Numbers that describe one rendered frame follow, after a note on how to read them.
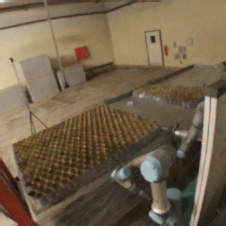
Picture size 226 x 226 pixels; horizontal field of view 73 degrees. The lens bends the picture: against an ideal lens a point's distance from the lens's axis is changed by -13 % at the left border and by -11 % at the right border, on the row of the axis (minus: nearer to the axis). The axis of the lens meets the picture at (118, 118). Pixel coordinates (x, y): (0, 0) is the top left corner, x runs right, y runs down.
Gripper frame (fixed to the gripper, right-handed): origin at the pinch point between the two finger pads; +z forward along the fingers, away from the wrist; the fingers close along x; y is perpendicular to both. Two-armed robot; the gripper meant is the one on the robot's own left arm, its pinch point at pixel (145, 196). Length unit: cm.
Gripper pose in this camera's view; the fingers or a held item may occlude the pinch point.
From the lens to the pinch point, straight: 139.0
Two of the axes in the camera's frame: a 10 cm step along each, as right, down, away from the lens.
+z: 7.9, 6.1, -0.7
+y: -6.0, 7.4, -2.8
